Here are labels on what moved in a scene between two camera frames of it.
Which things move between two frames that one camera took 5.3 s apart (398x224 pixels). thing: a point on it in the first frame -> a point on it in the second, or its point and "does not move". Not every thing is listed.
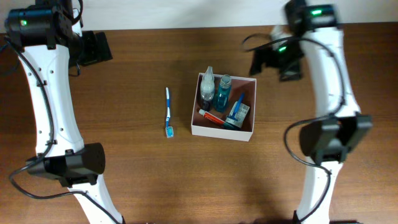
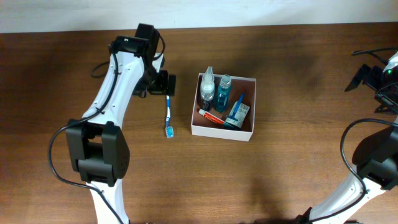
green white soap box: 238,114 does not move
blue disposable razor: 234,115 does not move
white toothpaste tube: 218,120 does not move
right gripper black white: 277,65 -> 374,78
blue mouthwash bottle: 224,95 does not move
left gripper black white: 94,48 -> 162,84
